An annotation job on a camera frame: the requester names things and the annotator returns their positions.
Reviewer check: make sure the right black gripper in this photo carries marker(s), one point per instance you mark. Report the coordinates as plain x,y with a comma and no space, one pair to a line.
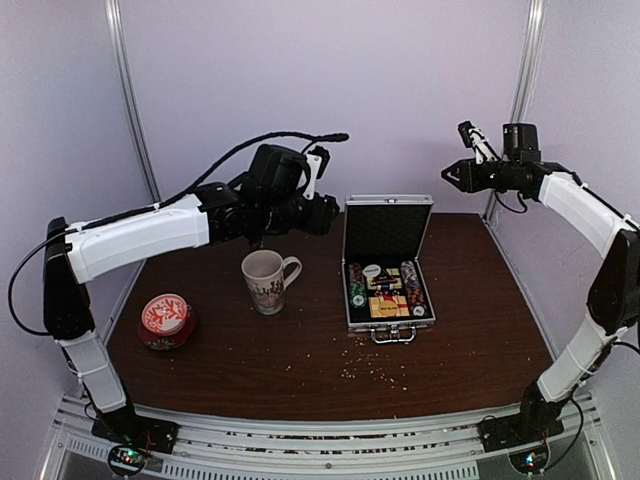
469,181

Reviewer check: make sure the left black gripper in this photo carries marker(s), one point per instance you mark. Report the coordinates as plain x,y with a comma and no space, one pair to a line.
321,220

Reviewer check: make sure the white dealer button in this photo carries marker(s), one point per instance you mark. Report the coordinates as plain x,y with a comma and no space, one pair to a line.
372,270

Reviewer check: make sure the white decorated mug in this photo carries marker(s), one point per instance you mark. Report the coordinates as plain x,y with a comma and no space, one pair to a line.
267,275

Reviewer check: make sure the black red triangle all-in marker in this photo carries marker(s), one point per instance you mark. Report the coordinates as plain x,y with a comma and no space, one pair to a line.
391,283

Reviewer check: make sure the aluminium poker case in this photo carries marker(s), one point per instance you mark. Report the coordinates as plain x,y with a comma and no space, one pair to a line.
385,230

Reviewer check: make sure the blue yellow card deck box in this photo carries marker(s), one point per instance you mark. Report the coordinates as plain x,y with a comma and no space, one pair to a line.
384,274

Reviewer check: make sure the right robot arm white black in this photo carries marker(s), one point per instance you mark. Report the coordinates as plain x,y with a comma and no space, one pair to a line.
609,243

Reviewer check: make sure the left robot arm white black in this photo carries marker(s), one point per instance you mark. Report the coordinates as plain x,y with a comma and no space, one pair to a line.
276,195

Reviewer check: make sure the green red chip stack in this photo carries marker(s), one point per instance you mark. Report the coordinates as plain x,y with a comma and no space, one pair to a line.
357,286

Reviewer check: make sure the red yellow card deck box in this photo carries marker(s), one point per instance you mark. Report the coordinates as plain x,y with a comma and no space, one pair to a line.
401,300

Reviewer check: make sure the yellow big blind button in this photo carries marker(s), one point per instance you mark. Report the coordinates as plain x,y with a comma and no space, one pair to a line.
388,308

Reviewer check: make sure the blue purple chip stack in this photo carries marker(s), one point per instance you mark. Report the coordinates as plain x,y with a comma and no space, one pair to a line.
414,293

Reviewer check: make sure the red patterned bowl with lid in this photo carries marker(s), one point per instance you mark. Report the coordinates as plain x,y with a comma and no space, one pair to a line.
167,322

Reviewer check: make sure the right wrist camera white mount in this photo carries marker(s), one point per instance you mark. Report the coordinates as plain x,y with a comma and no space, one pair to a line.
474,139

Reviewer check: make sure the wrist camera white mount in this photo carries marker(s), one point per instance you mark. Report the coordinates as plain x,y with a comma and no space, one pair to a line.
313,167
474,139

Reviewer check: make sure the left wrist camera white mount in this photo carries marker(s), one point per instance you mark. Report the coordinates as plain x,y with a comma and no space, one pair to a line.
313,167

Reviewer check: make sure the right aluminium frame post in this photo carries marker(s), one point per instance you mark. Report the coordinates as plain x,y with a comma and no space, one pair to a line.
524,87

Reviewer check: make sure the aluminium frame post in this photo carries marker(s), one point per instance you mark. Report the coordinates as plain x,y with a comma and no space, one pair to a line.
117,35
524,87

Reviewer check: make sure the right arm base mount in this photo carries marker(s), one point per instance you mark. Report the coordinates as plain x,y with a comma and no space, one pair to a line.
528,453

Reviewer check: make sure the front aluminium rail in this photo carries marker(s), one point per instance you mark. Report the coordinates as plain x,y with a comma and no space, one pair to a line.
437,447

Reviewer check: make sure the left aluminium frame post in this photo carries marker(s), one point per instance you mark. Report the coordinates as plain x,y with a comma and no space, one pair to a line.
117,35

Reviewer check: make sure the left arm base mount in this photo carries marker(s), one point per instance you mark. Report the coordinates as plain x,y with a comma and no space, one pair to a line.
131,453

